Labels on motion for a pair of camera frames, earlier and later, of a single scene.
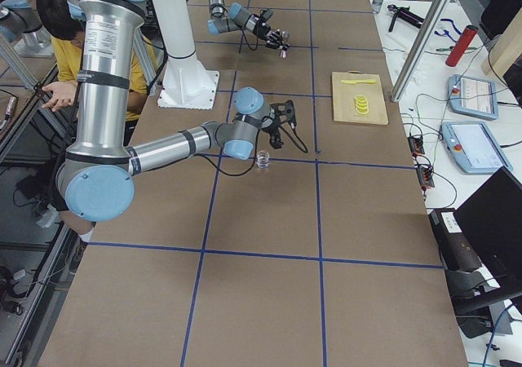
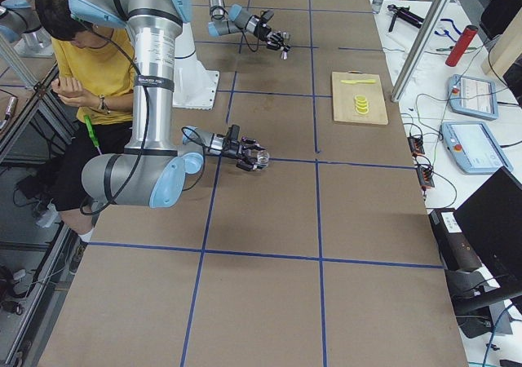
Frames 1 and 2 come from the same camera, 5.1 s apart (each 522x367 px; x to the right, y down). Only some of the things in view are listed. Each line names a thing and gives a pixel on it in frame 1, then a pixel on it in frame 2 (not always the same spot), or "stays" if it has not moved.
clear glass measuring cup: [263, 159] stays
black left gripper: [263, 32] stays
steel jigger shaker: [284, 53] stays
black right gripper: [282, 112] → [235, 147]
